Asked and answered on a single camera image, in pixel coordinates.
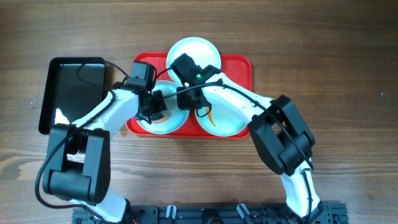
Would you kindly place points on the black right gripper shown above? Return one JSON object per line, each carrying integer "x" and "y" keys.
{"x": 191, "y": 101}

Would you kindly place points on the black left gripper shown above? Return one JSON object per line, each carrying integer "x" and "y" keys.
{"x": 154, "y": 104}

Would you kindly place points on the orange green sponge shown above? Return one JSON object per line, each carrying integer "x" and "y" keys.
{"x": 159, "y": 118}

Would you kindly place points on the white plate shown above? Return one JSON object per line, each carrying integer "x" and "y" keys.
{"x": 202, "y": 51}
{"x": 219, "y": 122}
{"x": 174, "y": 118}

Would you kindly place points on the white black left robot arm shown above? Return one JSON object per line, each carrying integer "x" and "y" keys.
{"x": 77, "y": 168}

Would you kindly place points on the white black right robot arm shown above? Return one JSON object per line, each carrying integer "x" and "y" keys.
{"x": 280, "y": 135}

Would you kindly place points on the red plastic tray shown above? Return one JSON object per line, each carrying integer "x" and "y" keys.
{"x": 237, "y": 67}

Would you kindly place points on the black water tray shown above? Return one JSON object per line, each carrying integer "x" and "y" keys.
{"x": 73, "y": 88}

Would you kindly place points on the white top plate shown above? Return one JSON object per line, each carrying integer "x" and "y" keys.
{"x": 202, "y": 51}

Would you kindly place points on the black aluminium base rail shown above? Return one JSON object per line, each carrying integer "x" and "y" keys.
{"x": 328, "y": 213}

